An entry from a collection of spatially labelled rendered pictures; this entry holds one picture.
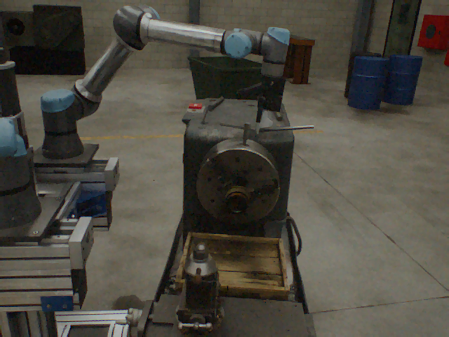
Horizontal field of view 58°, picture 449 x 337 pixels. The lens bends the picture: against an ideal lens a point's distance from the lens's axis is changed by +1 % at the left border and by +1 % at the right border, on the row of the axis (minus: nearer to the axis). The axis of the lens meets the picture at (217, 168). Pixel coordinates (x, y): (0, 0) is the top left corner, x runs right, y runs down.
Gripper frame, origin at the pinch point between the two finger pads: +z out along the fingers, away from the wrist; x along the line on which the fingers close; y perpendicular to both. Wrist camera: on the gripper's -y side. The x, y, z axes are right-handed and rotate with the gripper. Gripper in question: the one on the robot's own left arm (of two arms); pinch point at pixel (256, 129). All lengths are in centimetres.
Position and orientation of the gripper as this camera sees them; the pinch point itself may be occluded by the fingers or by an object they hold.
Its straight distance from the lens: 148.6
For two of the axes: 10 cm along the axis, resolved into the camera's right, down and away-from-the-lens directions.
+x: 1.6, -3.6, 9.2
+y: 9.8, 1.7, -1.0
